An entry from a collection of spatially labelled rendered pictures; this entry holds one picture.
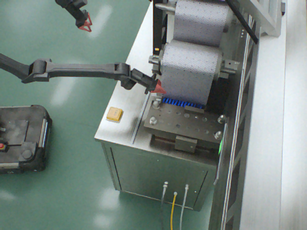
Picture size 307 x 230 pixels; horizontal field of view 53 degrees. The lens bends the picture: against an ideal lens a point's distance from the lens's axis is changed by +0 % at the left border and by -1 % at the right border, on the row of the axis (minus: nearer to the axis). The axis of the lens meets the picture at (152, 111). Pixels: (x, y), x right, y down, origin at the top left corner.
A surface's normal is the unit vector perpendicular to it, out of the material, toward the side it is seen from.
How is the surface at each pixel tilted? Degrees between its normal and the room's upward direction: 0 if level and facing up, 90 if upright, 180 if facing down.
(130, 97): 0
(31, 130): 0
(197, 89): 90
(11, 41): 0
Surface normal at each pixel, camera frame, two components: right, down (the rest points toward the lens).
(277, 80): 0.00, -0.55
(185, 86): -0.25, 0.81
